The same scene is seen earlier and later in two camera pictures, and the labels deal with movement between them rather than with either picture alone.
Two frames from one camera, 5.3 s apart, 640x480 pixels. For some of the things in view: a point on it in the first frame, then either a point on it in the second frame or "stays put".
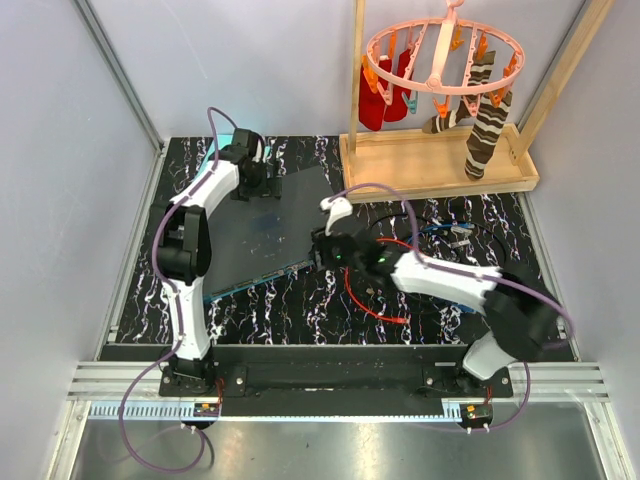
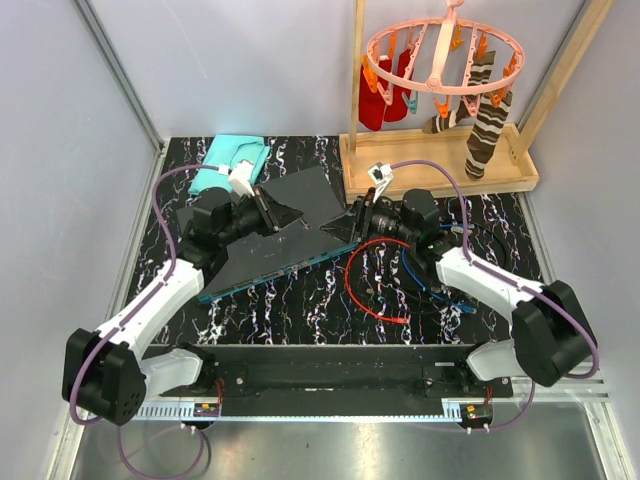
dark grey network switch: x=254 y=238 stays put
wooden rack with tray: x=432 y=164 stays put
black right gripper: x=320 y=251 → x=345 y=226
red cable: x=368 y=313 stays put
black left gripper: x=269 y=187 → x=274 y=214
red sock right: x=397 y=110 stays put
